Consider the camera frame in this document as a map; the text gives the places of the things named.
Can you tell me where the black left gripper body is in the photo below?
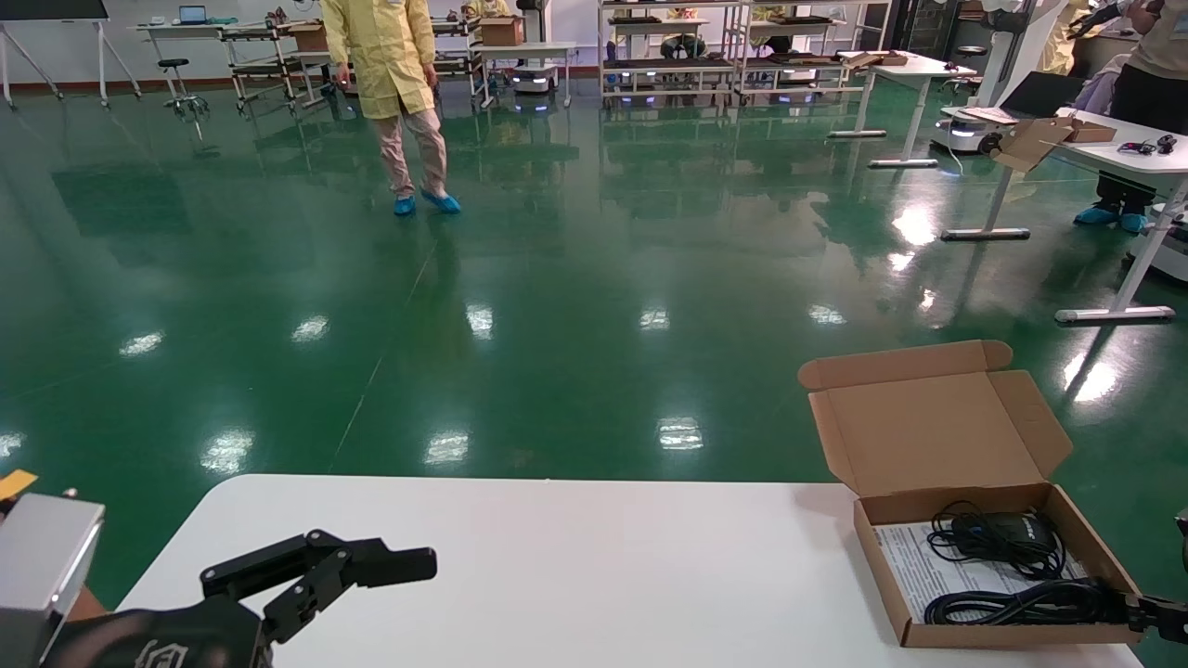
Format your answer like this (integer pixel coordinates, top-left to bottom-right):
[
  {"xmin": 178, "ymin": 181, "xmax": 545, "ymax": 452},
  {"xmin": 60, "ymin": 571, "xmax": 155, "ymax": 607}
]
[{"xmin": 42, "ymin": 594, "xmax": 275, "ymax": 668}]

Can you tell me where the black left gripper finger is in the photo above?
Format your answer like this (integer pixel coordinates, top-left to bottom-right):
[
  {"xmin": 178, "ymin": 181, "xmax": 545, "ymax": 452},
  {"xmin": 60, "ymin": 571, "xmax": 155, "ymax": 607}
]
[{"xmin": 200, "ymin": 530, "xmax": 438, "ymax": 646}]

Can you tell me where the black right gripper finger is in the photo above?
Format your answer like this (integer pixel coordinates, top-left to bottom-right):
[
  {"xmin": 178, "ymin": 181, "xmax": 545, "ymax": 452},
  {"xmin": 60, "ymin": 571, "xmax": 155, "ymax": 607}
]
[{"xmin": 1126, "ymin": 594, "xmax": 1188, "ymax": 647}]

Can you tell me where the brown cardboard storage box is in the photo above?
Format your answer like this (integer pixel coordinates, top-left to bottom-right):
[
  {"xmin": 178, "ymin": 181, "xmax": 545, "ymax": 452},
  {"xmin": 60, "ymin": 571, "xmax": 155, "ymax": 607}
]
[{"xmin": 797, "ymin": 340, "xmax": 1145, "ymax": 649}]

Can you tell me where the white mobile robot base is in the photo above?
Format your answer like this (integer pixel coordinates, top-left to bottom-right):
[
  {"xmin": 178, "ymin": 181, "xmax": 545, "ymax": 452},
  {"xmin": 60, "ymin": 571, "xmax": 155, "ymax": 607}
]
[{"xmin": 510, "ymin": 63, "xmax": 560, "ymax": 95}]

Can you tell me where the white robot base with wheels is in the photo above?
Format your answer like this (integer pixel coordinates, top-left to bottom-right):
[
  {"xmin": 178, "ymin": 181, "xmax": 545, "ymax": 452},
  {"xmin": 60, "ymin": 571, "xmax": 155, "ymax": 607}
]
[{"xmin": 1127, "ymin": 202, "xmax": 1188, "ymax": 283}]

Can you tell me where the grey metal wrist box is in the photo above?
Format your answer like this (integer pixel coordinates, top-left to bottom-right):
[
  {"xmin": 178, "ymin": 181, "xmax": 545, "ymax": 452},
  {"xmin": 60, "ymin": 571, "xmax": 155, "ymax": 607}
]
[{"xmin": 0, "ymin": 492, "xmax": 106, "ymax": 668}]

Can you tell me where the open flat cardboard box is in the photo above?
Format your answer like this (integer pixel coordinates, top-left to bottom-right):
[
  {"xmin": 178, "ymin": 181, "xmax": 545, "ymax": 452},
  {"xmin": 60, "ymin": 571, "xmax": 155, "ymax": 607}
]
[{"xmin": 990, "ymin": 115, "xmax": 1117, "ymax": 174}]

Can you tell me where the white table with box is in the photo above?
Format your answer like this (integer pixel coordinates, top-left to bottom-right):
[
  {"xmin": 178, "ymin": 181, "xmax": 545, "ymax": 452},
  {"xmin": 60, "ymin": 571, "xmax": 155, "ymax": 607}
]
[{"xmin": 471, "ymin": 42, "xmax": 579, "ymax": 109}]

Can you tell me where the white printed manual sheet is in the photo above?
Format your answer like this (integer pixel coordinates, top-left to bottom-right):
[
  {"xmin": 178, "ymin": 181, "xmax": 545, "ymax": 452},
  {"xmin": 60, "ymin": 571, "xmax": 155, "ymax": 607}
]
[{"xmin": 872, "ymin": 521, "xmax": 1087, "ymax": 624}]

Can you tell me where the large white work table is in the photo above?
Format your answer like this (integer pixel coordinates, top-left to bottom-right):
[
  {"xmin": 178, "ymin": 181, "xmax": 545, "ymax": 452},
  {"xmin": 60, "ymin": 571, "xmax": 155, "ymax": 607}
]
[{"xmin": 940, "ymin": 109, "xmax": 1188, "ymax": 325}]

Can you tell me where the metal trolley rack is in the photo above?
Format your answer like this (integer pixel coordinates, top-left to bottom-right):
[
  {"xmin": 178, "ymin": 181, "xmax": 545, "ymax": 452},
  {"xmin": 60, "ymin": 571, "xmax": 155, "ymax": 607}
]
[{"xmin": 433, "ymin": 13, "xmax": 485, "ymax": 105}]

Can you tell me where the person in yellow coat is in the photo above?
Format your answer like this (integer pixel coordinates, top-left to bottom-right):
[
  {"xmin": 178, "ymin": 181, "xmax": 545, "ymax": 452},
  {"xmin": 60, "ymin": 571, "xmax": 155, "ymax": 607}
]
[{"xmin": 319, "ymin": 0, "xmax": 463, "ymax": 217}]

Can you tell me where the person in black trousers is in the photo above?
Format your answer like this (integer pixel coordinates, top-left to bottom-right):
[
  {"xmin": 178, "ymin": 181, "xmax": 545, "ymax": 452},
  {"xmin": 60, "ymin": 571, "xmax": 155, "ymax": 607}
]
[{"xmin": 1074, "ymin": 0, "xmax": 1188, "ymax": 234}]

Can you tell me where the black round stool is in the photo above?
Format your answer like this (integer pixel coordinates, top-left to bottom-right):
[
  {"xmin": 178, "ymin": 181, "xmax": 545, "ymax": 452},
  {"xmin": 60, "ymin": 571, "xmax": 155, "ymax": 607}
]
[{"xmin": 157, "ymin": 58, "xmax": 211, "ymax": 122}]

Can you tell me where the tall metal shelving rack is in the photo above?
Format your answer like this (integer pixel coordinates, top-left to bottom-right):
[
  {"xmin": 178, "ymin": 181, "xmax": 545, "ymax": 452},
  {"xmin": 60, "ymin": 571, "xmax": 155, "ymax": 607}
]
[{"xmin": 598, "ymin": 0, "xmax": 749, "ymax": 101}]

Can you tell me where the white desk with laptop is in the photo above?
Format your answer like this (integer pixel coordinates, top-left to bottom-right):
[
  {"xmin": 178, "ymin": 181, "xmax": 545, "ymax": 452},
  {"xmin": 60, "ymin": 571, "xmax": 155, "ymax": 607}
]
[{"xmin": 136, "ymin": 22, "xmax": 270, "ymax": 103}]

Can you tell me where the seated person yellow coat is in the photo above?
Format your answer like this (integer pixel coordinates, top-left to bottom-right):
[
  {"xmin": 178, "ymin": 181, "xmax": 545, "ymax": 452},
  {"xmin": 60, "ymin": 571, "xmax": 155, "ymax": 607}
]
[{"xmin": 1037, "ymin": 0, "xmax": 1130, "ymax": 118}]

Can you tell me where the white standing table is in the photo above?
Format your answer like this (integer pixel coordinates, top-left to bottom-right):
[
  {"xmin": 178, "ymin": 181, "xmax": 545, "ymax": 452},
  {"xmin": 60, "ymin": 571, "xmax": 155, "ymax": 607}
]
[{"xmin": 828, "ymin": 51, "xmax": 978, "ymax": 170}]

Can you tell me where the white robot with column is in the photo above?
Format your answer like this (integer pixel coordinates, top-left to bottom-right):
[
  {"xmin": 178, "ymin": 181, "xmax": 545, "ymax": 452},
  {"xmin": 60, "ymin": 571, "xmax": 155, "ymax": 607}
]
[{"xmin": 932, "ymin": 0, "xmax": 1068, "ymax": 155}]

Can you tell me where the black board on stand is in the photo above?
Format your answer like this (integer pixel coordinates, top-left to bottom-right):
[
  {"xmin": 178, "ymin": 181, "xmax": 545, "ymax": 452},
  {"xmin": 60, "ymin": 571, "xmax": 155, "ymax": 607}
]
[{"xmin": 0, "ymin": 0, "xmax": 143, "ymax": 112}]

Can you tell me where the wide metal shelving rack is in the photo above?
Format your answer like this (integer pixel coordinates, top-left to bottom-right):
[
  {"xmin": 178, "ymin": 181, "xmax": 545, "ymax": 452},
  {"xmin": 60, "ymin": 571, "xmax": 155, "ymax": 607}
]
[{"xmin": 738, "ymin": 0, "xmax": 894, "ymax": 97}]

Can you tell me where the black coiled power cable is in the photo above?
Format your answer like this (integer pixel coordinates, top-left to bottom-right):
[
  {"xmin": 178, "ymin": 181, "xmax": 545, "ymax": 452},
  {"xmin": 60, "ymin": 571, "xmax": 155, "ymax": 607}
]
[{"xmin": 923, "ymin": 577, "xmax": 1130, "ymax": 627}]

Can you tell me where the black mouse with cable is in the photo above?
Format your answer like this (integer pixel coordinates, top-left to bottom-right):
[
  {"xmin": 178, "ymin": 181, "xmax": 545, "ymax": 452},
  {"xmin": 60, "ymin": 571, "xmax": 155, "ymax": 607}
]
[{"xmin": 928, "ymin": 502, "xmax": 1067, "ymax": 581}]

